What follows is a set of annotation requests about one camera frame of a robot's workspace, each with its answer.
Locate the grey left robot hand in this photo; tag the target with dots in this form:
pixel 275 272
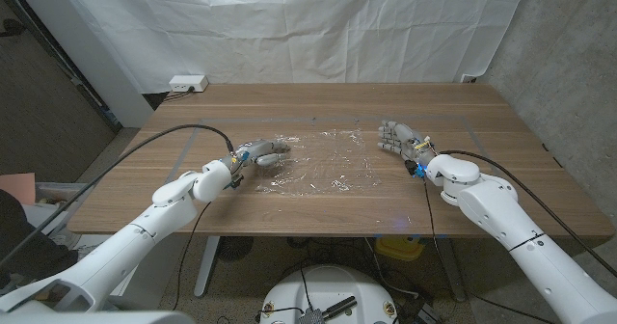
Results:
pixel 255 149

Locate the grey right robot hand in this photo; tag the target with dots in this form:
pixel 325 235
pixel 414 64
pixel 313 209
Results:
pixel 407 143

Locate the clear plastic wrap sheet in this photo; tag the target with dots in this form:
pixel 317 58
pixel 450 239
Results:
pixel 323 165

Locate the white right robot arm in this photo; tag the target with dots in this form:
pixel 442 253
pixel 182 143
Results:
pixel 530 251

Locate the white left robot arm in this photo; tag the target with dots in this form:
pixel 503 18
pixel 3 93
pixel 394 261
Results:
pixel 120 251

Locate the white power strip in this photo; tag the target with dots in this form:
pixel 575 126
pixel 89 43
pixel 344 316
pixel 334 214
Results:
pixel 187 83

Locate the black round floor object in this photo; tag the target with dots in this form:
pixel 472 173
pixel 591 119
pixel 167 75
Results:
pixel 236 248

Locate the yellow object under table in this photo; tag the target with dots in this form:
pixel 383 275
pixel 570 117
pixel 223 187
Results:
pixel 399 249

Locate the white wrinkled backdrop cloth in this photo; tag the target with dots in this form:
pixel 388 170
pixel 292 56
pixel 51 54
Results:
pixel 289 30

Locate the white table leg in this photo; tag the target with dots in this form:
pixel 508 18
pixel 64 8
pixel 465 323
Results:
pixel 207 266

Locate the grey table leg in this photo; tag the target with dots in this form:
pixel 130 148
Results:
pixel 452 271

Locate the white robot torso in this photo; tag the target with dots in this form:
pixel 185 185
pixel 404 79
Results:
pixel 332 285

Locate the grey floor power strip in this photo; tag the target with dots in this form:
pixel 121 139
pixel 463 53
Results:
pixel 424 313

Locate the black tool on torso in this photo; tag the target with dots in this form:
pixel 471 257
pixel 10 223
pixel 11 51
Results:
pixel 340 307

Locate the clear plastic storage bin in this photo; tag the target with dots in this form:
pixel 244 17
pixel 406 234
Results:
pixel 65 191

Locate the orange flat board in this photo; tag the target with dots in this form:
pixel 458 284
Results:
pixel 19 186

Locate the person in dark trousers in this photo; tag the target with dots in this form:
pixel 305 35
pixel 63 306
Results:
pixel 19 247

